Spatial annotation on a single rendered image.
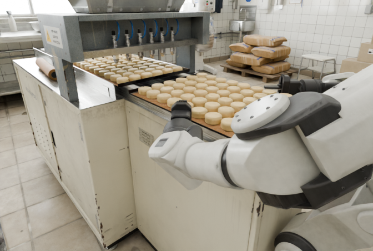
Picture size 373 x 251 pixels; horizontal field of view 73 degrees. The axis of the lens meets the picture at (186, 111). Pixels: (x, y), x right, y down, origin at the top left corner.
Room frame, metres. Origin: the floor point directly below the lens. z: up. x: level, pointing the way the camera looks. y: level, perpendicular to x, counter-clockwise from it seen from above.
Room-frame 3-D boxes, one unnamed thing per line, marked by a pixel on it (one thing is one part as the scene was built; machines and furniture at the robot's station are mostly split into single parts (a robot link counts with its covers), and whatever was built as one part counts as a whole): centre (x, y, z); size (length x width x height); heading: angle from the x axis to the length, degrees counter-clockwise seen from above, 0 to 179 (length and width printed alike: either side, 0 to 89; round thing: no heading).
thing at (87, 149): (1.61, 0.58, 0.42); 1.28 x 0.72 x 0.84; 42
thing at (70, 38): (1.26, 0.26, 1.01); 0.72 x 0.33 x 0.34; 132
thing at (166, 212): (0.89, -0.08, 0.45); 0.70 x 0.34 x 0.90; 42
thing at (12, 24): (3.53, 2.30, 1.01); 0.11 x 0.08 x 0.26; 36
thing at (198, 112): (0.70, -0.04, 0.91); 0.05 x 0.05 x 0.02
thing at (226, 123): (0.62, -0.12, 0.91); 0.05 x 0.05 x 0.02
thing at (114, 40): (1.07, 0.29, 1.07); 0.06 x 0.03 x 0.18; 42
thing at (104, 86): (1.48, 0.73, 0.88); 1.28 x 0.01 x 0.07; 42
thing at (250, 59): (4.62, -1.17, 0.32); 0.72 x 0.42 x 0.17; 40
